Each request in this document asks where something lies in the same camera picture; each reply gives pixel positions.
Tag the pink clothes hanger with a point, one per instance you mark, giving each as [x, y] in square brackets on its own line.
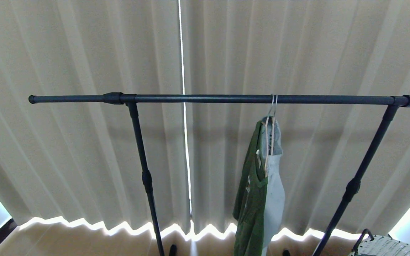
[272, 142]
[266, 149]

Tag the green garment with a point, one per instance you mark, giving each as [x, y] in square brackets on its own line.
[251, 213]

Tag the pale grey shorts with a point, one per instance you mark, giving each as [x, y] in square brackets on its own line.
[276, 199]

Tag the black clothes rack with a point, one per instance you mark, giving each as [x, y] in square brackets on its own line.
[208, 99]

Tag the white laundry basket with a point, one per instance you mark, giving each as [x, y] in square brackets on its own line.
[386, 247]

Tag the beige curtain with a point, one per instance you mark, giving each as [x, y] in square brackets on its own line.
[84, 53]

